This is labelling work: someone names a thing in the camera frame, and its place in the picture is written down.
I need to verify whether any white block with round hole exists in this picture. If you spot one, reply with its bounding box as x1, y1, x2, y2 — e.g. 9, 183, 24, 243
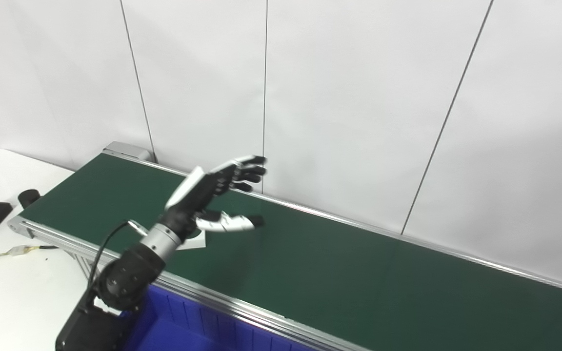
176, 229, 207, 252

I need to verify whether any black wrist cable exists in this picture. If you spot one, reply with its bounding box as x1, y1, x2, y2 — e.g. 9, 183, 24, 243
86, 220, 147, 303

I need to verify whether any green conveyor belt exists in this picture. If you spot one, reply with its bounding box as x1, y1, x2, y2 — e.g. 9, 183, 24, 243
8, 149, 562, 351

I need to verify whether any cable with white connector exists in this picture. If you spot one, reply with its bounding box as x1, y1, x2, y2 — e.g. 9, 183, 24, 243
0, 245, 60, 273

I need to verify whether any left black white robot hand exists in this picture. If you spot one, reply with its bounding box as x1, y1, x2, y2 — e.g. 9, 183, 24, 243
164, 155, 268, 239

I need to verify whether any blue plastic bin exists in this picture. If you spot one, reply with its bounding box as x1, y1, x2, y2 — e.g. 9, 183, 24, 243
122, 285, 321, 351

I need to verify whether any black cylinder part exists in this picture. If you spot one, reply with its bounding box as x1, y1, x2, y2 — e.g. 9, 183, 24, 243
18, 189, 41, 209

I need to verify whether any aluminium conveyor leg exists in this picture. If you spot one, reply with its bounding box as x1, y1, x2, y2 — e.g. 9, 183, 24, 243
69, 249, 99, 282

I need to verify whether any grey conveyor end housing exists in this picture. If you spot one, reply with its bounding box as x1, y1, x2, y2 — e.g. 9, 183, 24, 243
103, 141, 157, 164

